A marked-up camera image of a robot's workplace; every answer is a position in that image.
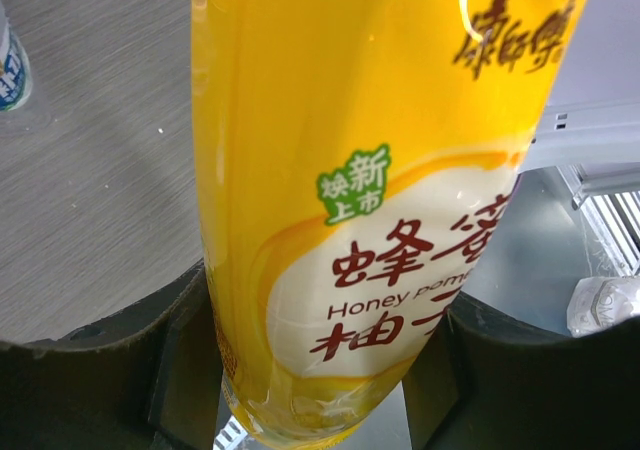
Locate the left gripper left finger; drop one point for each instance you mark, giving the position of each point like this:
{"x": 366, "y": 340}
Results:
{"x": 145, "y": 377}

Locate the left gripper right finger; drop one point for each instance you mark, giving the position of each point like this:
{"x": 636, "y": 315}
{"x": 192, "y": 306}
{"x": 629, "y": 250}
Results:
{"x": 488, "y": 381}

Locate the yellow juice bottle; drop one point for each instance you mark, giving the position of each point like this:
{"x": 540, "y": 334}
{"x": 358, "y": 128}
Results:
{"x": 353, "y": 159}

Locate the small blue-label water bottle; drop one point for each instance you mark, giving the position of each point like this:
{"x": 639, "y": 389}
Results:
{"x": 16, "y": 77}

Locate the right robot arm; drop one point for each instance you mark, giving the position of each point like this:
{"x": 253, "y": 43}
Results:
{"x": 597, "y": 144}

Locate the crumpled clear plastic bag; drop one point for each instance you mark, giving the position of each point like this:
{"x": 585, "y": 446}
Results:
{"x": 598, "y": 303}

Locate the white cable duct strip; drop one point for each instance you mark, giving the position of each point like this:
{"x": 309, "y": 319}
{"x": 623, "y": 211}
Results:
{"x": 232, "y": 436}

